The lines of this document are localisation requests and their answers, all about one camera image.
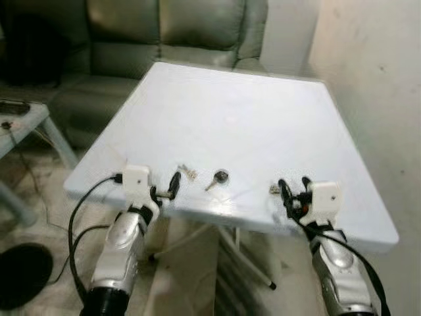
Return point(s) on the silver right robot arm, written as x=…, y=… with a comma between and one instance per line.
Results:
x=339, y=270

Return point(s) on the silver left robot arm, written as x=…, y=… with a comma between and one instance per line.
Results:
x=122, y=250

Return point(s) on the small silver key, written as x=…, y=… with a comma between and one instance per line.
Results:
x=189, y=173

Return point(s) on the key with black head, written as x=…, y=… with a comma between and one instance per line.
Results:
x=222, y=176

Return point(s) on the white folding table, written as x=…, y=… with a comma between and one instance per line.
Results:
x=230, y=118

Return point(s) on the grey-green leather sofa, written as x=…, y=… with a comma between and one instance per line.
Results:
x=197, y=26

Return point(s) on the small white side table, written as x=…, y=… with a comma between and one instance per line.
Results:
x=18, y=131

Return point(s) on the round black floor base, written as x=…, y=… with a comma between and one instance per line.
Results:
x=23, y=276

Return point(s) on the flat black device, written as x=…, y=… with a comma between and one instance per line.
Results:
x=13, y=108

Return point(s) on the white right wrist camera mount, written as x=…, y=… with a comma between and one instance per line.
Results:
x=325, y=199

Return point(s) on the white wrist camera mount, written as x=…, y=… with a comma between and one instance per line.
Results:
x=137, y=181
x=325, y=199

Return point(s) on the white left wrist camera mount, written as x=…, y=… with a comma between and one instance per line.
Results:
x=137, y=181

